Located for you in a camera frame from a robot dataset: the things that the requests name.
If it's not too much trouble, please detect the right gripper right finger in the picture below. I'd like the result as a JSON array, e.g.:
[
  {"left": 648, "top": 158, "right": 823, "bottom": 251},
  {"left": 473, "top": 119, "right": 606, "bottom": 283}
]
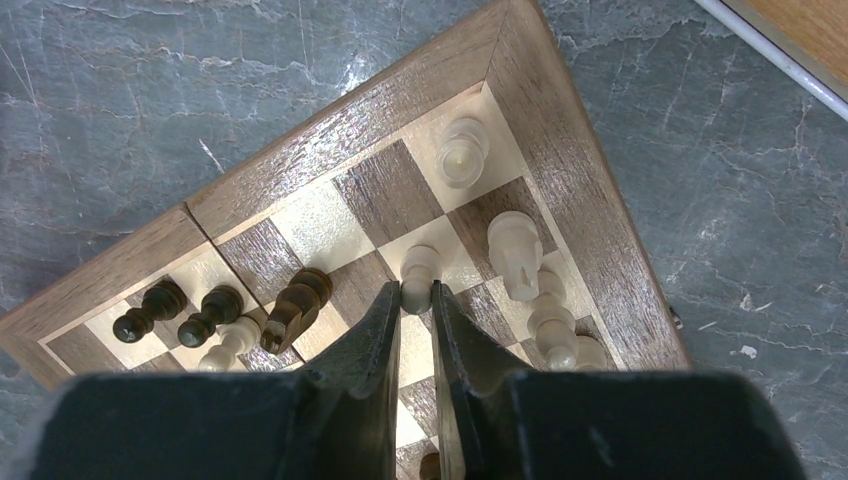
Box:
[{"left": 431, "top": 281, "right": 529, "bottom": 479}]

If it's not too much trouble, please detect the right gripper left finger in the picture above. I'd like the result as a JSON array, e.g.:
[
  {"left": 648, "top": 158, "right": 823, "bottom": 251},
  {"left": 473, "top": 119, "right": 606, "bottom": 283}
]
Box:
[{"left": 291, "top": 281, "right": 400, "bottom": 479}]

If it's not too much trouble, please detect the white chess pawn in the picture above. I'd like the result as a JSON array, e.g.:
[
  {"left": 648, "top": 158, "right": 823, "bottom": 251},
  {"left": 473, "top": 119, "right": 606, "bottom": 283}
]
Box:
[{"left": 401, "top": 245, "right": 443, "bottom": 315}]

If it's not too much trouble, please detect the white chess bishop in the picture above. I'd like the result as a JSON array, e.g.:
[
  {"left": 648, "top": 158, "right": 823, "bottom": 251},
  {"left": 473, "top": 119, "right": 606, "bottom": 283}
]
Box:
[{"left": 527, "top": 270, "right": 579, "bottom": 371}]

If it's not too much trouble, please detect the dark chess knight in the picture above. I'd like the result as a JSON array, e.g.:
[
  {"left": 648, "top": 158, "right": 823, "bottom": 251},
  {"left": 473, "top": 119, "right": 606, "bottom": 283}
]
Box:
[{"left": 258, "top": 267, "right": 333, "bottom": 355}]

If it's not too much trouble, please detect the white chess knight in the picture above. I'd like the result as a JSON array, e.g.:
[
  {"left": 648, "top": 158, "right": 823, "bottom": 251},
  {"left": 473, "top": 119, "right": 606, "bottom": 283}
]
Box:
[{"left": 487, "top": 211, "right": 543, "bottom": 302}]

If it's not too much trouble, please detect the wooden chess board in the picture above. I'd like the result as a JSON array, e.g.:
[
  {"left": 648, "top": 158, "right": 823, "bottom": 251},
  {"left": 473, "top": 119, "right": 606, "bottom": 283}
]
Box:
[{"left": 0, "top": 0, "right": 694, "bottom": 480}]

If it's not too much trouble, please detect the white chess rook corner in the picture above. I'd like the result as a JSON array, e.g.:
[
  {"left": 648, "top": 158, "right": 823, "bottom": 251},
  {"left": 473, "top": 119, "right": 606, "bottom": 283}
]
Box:
[{"left": 435, "top": 117, "right": 490, "bottom": 189}]

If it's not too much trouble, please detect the white wire wooden shelf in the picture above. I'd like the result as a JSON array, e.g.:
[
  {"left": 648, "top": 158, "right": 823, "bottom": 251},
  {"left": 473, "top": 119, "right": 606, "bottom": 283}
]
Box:
[{"left": 697, "top": 0, "right": 847, "bottom": 119}]

